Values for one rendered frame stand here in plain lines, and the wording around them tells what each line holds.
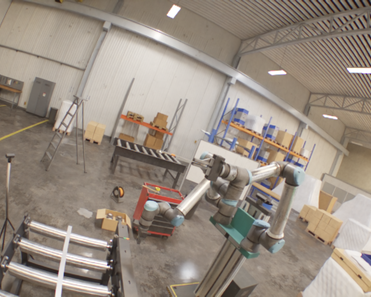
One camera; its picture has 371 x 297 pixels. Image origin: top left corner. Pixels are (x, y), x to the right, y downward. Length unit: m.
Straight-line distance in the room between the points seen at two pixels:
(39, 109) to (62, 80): 1.89
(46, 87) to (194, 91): 7.99
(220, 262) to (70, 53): 11.10
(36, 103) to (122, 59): 5.04
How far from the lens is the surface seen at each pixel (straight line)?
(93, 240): 2.12
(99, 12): 11.40
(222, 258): 2.45
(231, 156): 5.76
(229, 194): 1.13
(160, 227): 3.86
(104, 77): 11.14
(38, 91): 11.38
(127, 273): 1.54
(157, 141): 10.36
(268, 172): 1.47
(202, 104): 11.99
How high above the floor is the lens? 2.26
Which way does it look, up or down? 7 degrees down
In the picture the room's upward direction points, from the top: 21 degrees clockwise
